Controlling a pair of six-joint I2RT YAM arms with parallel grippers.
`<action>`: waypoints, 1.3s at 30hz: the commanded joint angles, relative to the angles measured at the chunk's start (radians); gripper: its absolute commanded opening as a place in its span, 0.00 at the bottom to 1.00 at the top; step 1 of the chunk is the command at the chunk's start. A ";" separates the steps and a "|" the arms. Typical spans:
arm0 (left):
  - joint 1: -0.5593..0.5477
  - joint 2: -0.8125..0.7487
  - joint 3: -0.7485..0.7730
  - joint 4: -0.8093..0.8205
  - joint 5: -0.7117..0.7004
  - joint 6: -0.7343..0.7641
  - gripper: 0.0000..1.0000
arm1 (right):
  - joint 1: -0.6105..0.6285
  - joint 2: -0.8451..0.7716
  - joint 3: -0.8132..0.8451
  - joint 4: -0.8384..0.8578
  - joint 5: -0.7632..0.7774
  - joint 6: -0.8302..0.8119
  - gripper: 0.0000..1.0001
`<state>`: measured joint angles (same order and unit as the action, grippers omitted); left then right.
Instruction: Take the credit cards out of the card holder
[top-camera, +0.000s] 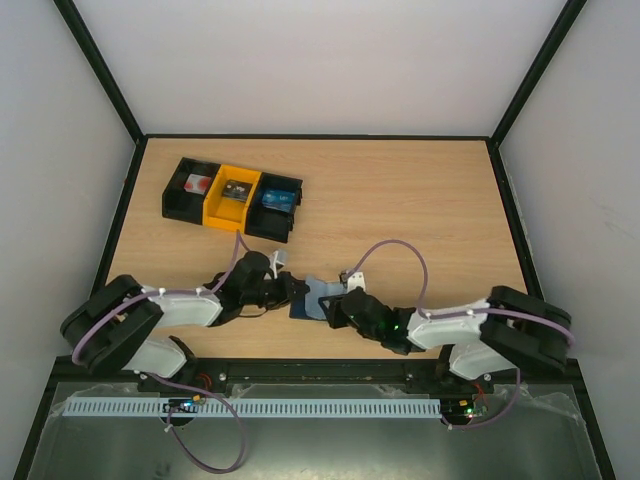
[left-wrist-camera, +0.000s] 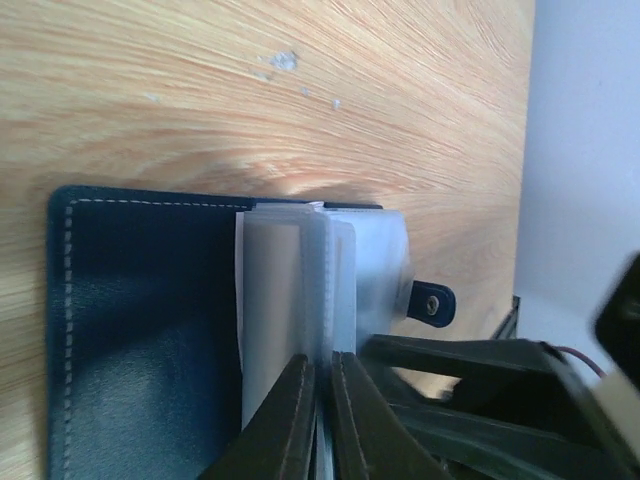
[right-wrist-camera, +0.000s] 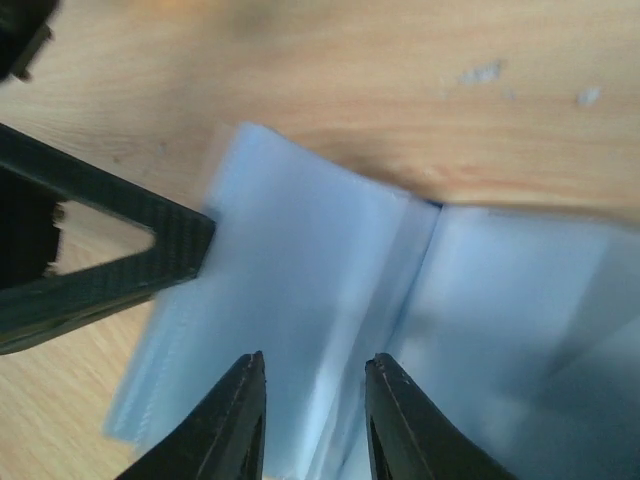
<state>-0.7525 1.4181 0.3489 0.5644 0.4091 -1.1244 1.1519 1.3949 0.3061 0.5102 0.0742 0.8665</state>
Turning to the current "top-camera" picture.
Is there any black bin left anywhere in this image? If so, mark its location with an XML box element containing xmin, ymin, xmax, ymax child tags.
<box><xmin>161</xmin><ymin>157</ymin><xmax>221</xmax><ymax>225</ymax></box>

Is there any black bin right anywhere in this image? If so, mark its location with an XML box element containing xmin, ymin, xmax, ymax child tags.
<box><xmin>244</xmin><ymin>172</ymin><xmax>303</xmax><ymax>243</ymax></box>

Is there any black card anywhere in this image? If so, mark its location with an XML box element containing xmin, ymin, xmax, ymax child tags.
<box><xmin>222</xmin><ymin>179</ymin><xmax>253</xmax><ymax>203</ymax></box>

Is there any black bin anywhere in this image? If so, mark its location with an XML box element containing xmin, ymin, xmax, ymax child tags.
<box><xmin>244</xmin><ymin>172</ymin><xmax>303</xmax><ymax>243</ymax></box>
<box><xmin>161</xmin><ymin>157</ymin><xmax>221</xmax><ymax>225</ymax></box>

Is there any blue card holder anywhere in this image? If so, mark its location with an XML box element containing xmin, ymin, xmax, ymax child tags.
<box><xmin>289</xmin><ymin>275</ymin><xmax>347</xmax><ymax>321</ymax></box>

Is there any black rail base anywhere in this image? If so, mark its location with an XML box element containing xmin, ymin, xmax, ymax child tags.
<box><xmin>47</xmin><ymin>357</ymin><xmax>584</xmax><ymax>398</ymax></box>

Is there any black enclosure frame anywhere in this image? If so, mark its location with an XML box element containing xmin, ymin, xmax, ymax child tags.
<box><xmin>13</xmin><ymin>1</ymin><xmax>615</xmax><ymax>479</ymax></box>

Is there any yellow bin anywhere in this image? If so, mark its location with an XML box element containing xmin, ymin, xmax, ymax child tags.
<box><xmin>202</xmin><ymin>164</ymin><xmax>262</xmax><ymax>233</ymax></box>

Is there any white slotted cable duct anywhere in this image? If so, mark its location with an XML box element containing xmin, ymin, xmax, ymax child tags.
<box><xmin>62</xmin><ymin>397</ymin><xmax>441</xmax><ymax>419</ymax></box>

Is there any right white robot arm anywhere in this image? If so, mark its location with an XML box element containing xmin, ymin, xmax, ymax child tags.
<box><xmin>318</xmin><ymin>286</ymin><xmax>575</xmax><ymax>392</ymax></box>

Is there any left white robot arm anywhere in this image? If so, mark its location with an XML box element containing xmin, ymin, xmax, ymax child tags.
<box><xmin>60</xmin><ymin>250</ymin><xmax>309</xmax><ymax>377</ymax></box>

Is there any red white card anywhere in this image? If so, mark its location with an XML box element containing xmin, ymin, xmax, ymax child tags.
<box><xmin>183</xmin><ymin>174</ymin><xmax>212</xmax><ymax>195</ymax></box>

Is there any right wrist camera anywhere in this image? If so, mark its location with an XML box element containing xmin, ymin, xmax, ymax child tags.
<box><xmin>340</xmin><ymin>271</ymin><xmax>366</xmax><ymax>292</ymax></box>

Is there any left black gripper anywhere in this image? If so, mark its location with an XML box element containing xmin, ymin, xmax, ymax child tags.
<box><xmin>242</xmin><ymin>272</ymin><xmax>310</xmax><ymax>311</ymax></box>

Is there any blue card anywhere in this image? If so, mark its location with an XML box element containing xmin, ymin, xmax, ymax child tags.
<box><xmin>261</xmin><ymin>189</ymin><xmax>295</xmax><ymax>213</ymax></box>

